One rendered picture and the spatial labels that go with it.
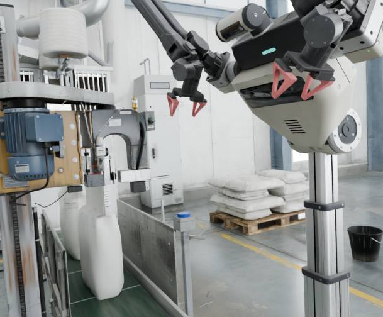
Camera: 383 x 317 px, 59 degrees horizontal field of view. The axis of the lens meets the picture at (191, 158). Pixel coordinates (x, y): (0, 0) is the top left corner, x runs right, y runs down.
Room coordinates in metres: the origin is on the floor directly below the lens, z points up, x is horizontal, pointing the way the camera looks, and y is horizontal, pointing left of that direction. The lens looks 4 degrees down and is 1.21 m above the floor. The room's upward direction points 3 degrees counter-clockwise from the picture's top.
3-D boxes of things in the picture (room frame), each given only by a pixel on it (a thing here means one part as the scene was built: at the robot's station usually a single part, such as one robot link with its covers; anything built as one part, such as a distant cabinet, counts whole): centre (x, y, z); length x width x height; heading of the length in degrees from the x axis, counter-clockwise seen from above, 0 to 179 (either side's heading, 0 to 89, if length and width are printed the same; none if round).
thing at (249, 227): (4.51, -0.93, 0.07); 1.20 x 0.82 x 0.14; 120
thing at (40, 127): (1.16, 0.49, 1.25); 0.10 x 0.08 x 0.12; 143
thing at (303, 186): (4.48, -1.30, 0.44); 0.68 x 0.44 x 0.15; 118
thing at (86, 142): (1.52, 0.49, 1.26); 0.22 x 0.05 x 0.16; 28
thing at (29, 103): (1.22, 0.58, 1.35); 0.12 x 0.12 x 0.04
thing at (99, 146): (1.43, 0.38, 1.14); 0.05 x 0.04 x 0.16; 118
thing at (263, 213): (4.32, -0.64, 0.20); 0.66 x 0.44 x 0.12; 28
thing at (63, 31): (1.30, 0.45, 1.61); 0.17 x 0.17 x 0.17
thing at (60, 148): (1.32, 0.53, 1.23); 0.28 x 0.07 x 0.16; 28
